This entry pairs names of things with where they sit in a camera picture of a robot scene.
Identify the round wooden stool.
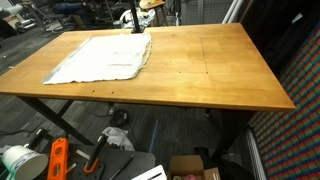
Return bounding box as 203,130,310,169
138,0,169,27

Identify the black table leg frame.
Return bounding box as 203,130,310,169
19,96,92,145

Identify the white towel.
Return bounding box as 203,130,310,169
42,33,152,84

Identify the black camera stand pole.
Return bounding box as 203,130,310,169
129,0,144,33

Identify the crumpled white cloth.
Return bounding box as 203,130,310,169
120,9,155,29

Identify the grey cloth on floor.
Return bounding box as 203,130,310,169
102,127,135,151

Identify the orange black clamp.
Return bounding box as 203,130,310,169
84,134,108,174

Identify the black perforated tool board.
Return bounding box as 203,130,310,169
67,144,155,180

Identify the cardboard box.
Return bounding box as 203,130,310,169
167,155,222,180

